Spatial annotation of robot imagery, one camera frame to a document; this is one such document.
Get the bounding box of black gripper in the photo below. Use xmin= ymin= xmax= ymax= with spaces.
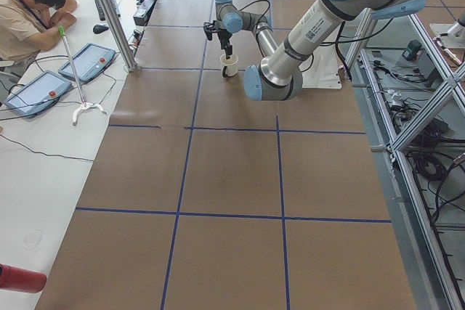
xmin=217 ymin=29 xmax=233 ymax=59

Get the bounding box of white smiley mug black handle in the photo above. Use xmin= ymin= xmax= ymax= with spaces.
xmin=219 ymin=54 xmax=238 ymax=78

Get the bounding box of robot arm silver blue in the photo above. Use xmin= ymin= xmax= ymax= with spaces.
xmin=203 ymin=0 xmax=426 ymax=101

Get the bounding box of black keyboard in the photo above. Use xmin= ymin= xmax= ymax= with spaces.
xmin=93 ymin=0 xmax=121 ymax=23

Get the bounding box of black computer mouse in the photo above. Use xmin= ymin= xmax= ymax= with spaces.
xmin=92 ymin=24 xmax=109 ymax=34

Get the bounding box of far teach pendant tablet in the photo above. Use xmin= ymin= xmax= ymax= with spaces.
xmin=73 ymin=43 xmax=116 ymax=83

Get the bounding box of teach pendant tablet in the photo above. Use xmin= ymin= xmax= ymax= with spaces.
xmin=73 ymin=43 xmax=116 ymax=83
xmin=4 ymin=70 xmax=72 ymax=118

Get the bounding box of brown paper table cover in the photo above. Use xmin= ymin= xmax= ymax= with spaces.
xmin=37 ymin=0 xmax=416 ymax=309

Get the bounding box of white stand green tipped pole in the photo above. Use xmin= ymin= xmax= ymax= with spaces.
xmin=58 ymin=25 xmax=107 ymax=126

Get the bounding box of seated person beige shirt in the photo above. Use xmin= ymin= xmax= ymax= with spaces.
xmin=1 ymin=0 xmax=78 ymax=62

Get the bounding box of near teach pendant tablet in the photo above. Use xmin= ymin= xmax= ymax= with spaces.
xmin=4 ymin=70 xmax=72 ymax=118

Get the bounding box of red bottle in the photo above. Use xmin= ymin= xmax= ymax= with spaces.
xmin=1 ymin=264 xmax=47 ymax=293

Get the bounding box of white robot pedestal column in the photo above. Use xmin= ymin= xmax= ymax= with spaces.
xmin=299 ymin=9 xmax=377 ymax=89

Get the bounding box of aluminium side frame rail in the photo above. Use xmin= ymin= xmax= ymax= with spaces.
xmin=347 ymin=8 xmax=464 ymax=309

